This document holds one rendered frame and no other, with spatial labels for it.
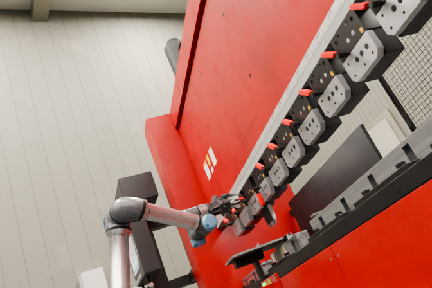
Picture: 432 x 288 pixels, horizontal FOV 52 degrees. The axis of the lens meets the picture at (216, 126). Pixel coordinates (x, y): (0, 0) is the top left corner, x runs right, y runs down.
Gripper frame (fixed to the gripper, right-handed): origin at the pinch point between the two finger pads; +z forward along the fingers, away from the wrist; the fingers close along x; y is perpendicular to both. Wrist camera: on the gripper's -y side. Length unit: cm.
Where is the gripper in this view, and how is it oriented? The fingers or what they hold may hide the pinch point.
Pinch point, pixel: (240, 197)
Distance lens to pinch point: 236.4
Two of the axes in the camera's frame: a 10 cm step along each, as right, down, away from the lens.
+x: -1.6, -9.6, -2.4
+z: 9.2, -2.4, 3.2
